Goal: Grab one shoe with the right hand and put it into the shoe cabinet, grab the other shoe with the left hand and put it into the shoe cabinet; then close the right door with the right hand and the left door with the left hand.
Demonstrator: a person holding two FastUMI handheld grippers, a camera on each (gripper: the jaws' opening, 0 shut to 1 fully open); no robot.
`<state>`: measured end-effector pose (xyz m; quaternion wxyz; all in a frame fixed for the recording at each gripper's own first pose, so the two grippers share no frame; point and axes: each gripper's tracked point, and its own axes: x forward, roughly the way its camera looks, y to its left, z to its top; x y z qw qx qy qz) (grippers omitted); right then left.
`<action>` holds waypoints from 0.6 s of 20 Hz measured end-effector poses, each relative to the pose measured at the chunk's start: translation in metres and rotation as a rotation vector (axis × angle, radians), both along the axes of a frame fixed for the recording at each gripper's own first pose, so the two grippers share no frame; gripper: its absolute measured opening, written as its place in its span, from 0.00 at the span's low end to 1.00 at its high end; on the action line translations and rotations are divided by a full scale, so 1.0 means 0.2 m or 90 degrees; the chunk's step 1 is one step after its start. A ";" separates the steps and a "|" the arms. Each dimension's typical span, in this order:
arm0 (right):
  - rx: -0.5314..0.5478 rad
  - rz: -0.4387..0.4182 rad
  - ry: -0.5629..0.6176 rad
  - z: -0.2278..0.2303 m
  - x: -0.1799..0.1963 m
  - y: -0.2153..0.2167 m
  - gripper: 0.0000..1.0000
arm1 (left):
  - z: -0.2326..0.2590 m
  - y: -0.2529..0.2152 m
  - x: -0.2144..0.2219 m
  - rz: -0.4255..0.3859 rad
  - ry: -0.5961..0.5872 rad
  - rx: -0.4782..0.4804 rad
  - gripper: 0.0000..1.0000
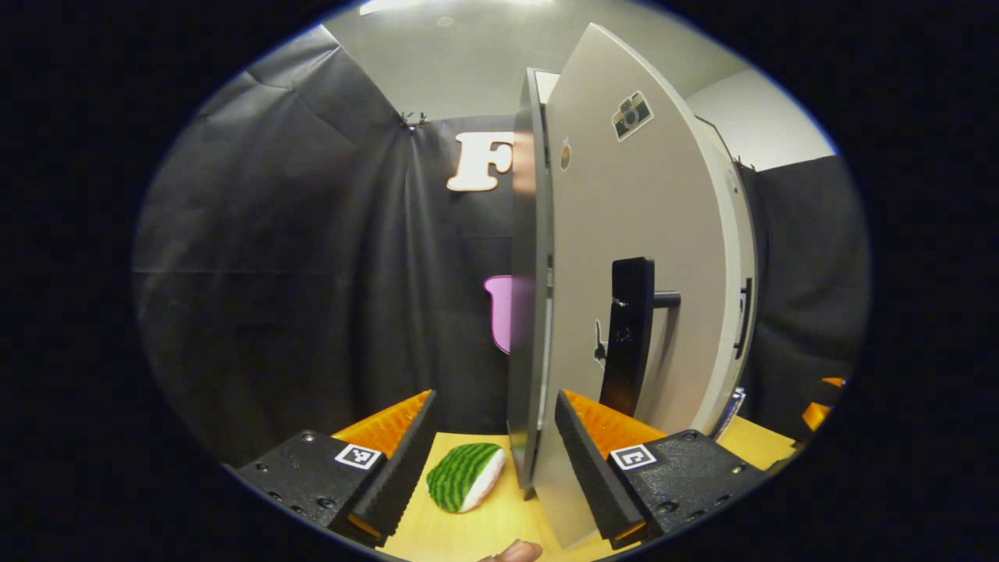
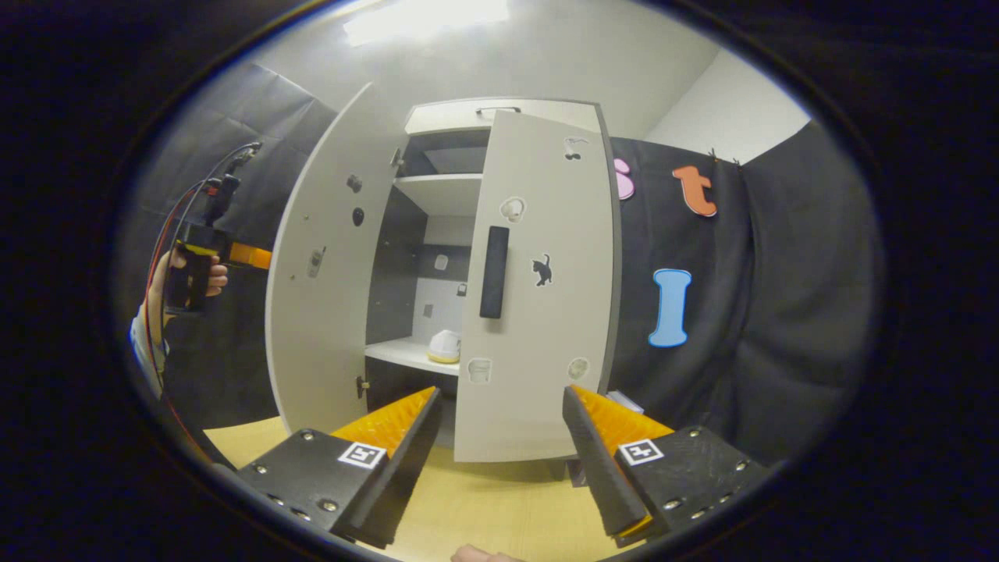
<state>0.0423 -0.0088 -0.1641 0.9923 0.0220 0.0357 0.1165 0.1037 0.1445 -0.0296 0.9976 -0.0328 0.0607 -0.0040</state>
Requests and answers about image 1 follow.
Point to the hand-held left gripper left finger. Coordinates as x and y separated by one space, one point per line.
394 476

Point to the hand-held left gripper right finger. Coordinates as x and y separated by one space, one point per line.
593 476

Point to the ceiling light panel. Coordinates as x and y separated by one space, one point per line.
453 6

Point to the black backdrop cloth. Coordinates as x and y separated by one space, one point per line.
312 273

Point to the green striped watermelon toy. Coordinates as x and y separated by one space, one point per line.
460 476

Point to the white shoe cabinet door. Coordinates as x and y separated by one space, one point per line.
734 234
624 203

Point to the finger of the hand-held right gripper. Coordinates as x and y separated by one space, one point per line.
818 417

